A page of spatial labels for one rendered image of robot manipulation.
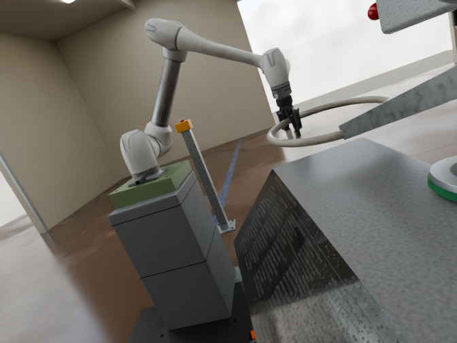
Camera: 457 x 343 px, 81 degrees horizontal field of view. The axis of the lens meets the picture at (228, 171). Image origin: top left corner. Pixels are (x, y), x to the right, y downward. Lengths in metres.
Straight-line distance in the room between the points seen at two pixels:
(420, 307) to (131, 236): 1.32
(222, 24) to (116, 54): 2.86
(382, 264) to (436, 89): 0.32
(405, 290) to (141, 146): 1.29
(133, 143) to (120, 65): 6.65
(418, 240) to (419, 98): 0.27
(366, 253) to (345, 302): 0.08
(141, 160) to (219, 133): 5.99
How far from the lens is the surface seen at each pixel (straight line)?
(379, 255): 0.49
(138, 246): 1.54
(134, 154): 1.47
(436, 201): 0.61
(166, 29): 1.39
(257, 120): 7.27
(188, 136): 2.35
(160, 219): 1.41
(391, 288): 0.43
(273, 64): 1.25
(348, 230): 0.55
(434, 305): 0.42
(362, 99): 1.31
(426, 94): 0.62
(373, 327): 0.42
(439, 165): 0.68
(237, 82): 7.23
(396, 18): 0.56
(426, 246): 0.50
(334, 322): 0.48
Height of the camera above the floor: 1.14
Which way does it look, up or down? 15 degrees down
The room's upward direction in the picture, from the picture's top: 21 degrees counter-clockwise
